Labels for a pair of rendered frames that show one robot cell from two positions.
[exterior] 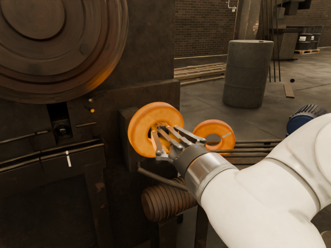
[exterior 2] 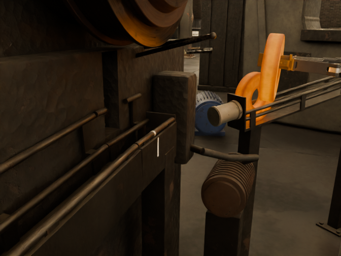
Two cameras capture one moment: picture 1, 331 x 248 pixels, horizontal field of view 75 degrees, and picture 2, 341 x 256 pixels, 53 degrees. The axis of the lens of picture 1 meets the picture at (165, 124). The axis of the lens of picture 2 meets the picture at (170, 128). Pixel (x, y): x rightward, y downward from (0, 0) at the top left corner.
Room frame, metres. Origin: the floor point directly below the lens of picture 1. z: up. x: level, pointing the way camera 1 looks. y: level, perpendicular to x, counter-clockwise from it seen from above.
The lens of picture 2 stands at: (0.10, 0.73, 0.92)
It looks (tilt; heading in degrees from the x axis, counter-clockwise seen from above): 17 degrees down; 317
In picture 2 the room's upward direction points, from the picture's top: 1 degrees clockwise
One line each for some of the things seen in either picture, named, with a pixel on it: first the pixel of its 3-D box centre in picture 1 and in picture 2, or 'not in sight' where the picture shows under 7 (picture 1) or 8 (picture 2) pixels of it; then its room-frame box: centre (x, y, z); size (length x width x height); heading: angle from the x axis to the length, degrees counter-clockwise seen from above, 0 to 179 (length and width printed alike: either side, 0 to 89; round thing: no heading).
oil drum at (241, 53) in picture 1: (246, 73); not in sight; (3.16, -1.17, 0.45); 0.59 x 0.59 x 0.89
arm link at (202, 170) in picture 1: (211, 178); not in sight; (0.32, -0.08, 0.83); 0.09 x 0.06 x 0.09; 117
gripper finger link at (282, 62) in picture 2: (153, 131); (285, 63); (0.49, 0.03, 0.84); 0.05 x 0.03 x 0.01; 27
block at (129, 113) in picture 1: (132, 139); (173, 117); (0.74, 0.13, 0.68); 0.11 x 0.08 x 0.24; 27
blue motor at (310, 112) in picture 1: (309, 122); (206, 112); (2.03, -1.48, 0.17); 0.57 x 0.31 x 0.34; 137
